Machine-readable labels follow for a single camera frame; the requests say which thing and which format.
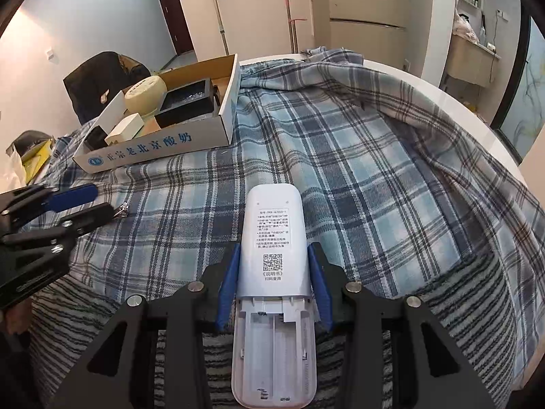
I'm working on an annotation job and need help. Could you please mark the small black box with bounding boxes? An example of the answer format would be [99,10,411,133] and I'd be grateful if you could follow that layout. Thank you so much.
[84,124,109,151]

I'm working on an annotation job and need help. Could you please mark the black jacket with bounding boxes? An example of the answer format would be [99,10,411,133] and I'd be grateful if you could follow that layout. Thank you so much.
[63,51,152,122]

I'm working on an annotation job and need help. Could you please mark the patterned glass door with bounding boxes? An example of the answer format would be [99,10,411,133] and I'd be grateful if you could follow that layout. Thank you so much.
[489,15,545,163]

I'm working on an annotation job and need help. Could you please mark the round cream container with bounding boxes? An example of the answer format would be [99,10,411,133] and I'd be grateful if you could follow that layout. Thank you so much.
[123,75,168,116]

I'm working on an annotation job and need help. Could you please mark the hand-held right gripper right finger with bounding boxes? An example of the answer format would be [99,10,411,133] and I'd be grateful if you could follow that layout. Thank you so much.
[307,242,497,409]

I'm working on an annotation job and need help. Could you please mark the white adapter box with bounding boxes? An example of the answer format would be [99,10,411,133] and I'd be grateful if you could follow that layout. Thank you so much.
[104,113,144,145]

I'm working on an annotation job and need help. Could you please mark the blue plaid cloth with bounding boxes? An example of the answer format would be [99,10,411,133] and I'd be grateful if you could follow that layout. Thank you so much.
[32,47,539,393]

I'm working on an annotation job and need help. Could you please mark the black frame box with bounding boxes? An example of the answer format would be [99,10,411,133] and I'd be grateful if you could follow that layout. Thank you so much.
[154,78,222,128]

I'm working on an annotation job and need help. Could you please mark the person's left hand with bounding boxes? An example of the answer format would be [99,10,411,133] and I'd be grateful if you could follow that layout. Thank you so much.
[6,298,34,334]

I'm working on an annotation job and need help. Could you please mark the red broom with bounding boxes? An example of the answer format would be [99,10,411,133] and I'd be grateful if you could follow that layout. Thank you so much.
[284,0,307,52]

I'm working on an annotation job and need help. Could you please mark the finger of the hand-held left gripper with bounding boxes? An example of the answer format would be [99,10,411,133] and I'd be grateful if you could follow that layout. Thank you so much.
[0,204,116,260]
[0,183,99,233]

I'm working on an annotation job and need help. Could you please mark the pink cloth pile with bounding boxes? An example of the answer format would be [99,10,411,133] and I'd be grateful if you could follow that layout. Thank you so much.
[453,0,480,43]

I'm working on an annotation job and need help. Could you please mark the grey bag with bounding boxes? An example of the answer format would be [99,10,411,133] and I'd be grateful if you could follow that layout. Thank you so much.
[6,131,54,158]

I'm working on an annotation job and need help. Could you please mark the grey mop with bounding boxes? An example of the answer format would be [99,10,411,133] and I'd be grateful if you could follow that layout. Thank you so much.
[207,0,231,58]

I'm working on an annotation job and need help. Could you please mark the yellow bag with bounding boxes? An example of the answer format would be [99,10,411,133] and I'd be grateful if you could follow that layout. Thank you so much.
[21,142,54,184]

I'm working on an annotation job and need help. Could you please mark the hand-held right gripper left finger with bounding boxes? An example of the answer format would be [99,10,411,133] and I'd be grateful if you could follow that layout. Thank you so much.
[47,243,241,409]

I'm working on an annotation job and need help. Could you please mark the beige vanity cabinet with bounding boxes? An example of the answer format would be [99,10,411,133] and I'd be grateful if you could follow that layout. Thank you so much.
[447,34,501,90]

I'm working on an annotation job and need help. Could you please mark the beige refrigerator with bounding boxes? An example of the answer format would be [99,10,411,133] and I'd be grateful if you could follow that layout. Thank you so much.
[326,0,422,58]

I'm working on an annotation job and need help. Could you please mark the dark brown door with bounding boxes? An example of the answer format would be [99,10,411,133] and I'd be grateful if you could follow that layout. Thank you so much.
[152,0,196,56]

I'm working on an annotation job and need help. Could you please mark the white remote control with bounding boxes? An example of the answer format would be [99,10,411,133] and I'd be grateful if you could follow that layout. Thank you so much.
[231,184,318,409]

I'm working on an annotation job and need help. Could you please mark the cardboard box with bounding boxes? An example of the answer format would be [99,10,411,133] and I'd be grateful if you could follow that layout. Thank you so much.
[72,54,240,174]

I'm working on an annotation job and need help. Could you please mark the grey striped towel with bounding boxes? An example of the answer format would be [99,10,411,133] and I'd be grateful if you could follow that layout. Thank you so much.
[26,256,524,409]

